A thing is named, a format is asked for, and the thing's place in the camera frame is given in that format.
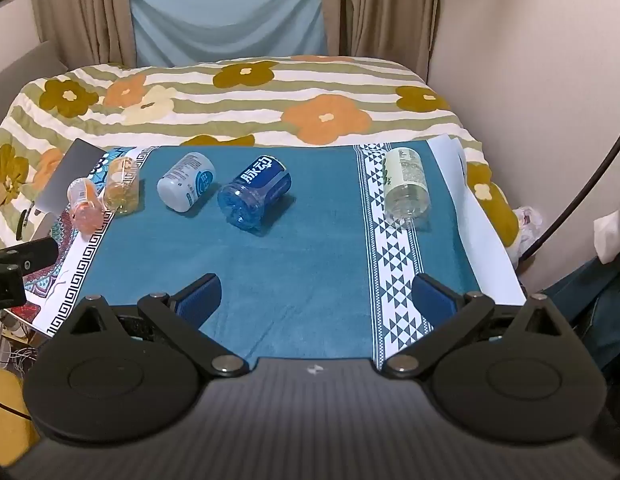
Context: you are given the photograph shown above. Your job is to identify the crumpled plastic bag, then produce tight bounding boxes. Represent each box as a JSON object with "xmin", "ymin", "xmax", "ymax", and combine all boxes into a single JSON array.
[{"xmin": 510, "ymin": 205, "xmax": 546, "ymax": 267}]

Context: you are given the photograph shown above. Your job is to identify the light blue curtain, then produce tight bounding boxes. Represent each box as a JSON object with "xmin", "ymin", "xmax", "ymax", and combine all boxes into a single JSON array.
[{"xmin": 127, "ymin": 0, "xmax": 327, "ymax": 69}]

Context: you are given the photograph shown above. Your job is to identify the floral striped blanket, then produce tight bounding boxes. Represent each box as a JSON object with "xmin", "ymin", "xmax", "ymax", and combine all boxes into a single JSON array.
[{"xmin": 0, "ymin": 55, "xmax": 521, "ymax": 263}]

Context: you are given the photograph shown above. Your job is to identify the black cable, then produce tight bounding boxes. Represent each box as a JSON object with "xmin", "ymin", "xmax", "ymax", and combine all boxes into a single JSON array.
[{"xmin": 518, "ymin": 121, "xmax": 620, "ymax": 264}]

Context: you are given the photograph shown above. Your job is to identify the teal cloth with triangle band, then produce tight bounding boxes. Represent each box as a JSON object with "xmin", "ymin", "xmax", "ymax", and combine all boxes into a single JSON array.
[{"xmin": 77, "ymin": 143, "xmax": 484, "ymax": 364}]

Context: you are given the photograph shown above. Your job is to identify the white cloth item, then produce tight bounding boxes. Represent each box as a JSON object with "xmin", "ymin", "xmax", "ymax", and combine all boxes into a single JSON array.
[{"xmin": 593, "ymin": 209, "xmax": 620, "ymax": 264}]

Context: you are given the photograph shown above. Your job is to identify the yellow drink bottle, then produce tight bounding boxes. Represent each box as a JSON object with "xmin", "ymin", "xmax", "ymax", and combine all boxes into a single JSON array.
[{"xmin": 103, "ymin": 156, "xmax": 141, "ymax": 216}]

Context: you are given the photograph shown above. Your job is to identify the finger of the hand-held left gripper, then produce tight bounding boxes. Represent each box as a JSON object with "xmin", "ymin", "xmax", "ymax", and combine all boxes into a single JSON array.
[{"xmin": 0, "ymin": 237, "xmax": 59, "ymax": 276}]

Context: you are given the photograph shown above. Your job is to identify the grey headboard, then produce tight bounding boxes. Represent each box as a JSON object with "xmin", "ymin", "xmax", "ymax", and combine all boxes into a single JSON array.
[{"xmin": 0, "ymin": 40, "xmax": 69, "ymax": 128}]

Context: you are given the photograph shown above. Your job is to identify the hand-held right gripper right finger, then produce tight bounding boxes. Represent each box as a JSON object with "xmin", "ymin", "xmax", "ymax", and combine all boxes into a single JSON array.
[{"xmin": 380, "ymin": 273, "xmax": 565, "ymax": 380}]

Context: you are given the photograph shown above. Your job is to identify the tangled thin wires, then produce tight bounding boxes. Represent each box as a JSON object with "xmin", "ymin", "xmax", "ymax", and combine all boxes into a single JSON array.
[{"xmin": 0, "ymin": 310, "xmax": 47, "ymax": 377}]

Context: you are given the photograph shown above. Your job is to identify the white labelled bottle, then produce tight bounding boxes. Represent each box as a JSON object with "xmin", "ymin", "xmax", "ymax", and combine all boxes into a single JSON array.
[{"xmin": 156, "ymin": 152, "xmax": 217, "ymax": 212}]

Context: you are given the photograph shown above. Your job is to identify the blue plastic bottle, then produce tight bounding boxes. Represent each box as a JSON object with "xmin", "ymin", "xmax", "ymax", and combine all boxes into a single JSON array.
[{"xmin": 217, "ymin": 155, "xmax": 293, "ymax": 233}]

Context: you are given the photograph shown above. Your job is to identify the pink drink bottle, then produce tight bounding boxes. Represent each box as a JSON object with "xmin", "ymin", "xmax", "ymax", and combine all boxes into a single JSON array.
[{"xmin": 68, "ymin": 177, "xmax": 107, "ymax": 235}]

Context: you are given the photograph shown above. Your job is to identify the beige curtain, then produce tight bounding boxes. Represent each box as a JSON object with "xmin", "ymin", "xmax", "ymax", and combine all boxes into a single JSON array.
[
  {"xmin": 27, "ymin": 0, "xmax": 137, "ymax": 69},
  {"xmin": 321, "ymin": 0, "xmax": 444, "ymax": 84}
]

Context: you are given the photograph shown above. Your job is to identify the patterned mat with key border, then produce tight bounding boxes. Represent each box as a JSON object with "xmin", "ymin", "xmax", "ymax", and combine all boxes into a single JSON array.
[{"xmin": 32, "ymin": 146, "xmax": 159, "ymax": 339}]

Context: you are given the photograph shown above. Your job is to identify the yellow box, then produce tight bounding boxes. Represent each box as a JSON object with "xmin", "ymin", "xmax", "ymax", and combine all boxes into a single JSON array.
[{"xmin": 0, "ymin": 364, "xmax": 42, "ymax": 467}]

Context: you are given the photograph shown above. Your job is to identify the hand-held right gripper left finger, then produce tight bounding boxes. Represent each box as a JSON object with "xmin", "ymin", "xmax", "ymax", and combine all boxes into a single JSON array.
[{"xmin": 65, "ymin": 273, "xmax": 251, "ymax": 379}]

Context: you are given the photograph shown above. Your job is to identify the dark blue jeans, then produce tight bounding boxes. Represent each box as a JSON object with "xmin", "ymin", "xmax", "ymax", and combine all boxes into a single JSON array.
[{"xmin": 540, "ymin": 255, "xmax": 620, "ymax": 378}]

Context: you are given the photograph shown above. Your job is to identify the white paper sheet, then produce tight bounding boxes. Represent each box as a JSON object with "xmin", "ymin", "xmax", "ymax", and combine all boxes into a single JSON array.
[{"xmin": 426, "ymin": 133, "xmax": 528, "ymax": 307}]

